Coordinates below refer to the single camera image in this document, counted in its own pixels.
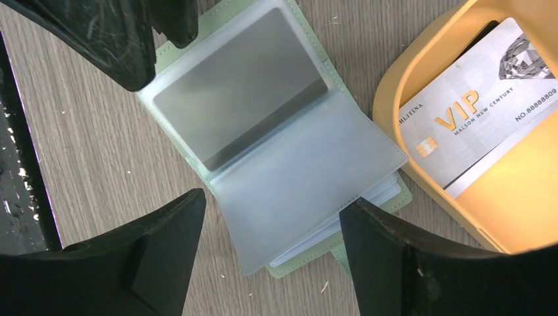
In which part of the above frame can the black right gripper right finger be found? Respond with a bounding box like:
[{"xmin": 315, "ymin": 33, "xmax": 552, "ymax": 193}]
[{"xmin": 340, "ymin": 198, "xmax": 557, "ymax": 315}]

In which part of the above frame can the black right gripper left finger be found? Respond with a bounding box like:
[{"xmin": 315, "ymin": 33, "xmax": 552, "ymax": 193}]
[{"xmin": 1, "ymin": 188, "xmax": 206, "ymax": 315}]

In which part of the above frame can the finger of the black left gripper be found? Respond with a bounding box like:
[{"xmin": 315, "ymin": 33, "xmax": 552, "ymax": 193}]
[
  {"xmin": 3, "ymin": 0, "xmax": 155, "ymax": 92},
  {"xmin": 150, "ymin": 0, "xmax": 199, "ymax": 49}
]

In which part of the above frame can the green card holder wallet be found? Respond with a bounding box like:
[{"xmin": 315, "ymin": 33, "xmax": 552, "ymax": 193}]
[{"xmin": 138, "ymin": 1, "xmax": 412, "ymax": 278}]

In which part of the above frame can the silver VIP diamond card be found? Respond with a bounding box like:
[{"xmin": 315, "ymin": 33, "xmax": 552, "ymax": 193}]
[{"xmin": 399, "ymin": 18, "xmax": 557, "ymax": 187}]

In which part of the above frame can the black VIP card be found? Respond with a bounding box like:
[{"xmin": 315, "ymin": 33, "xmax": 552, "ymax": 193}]
[{"xmin": 153, "ymin": 8, "xmax": 328, "ymax": 171}]

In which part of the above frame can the yellow oval tray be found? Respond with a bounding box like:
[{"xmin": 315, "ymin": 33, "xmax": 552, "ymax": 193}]
[{"xmin": 372, "ymin": 1, "xmax": 557, "ymax": 253}]

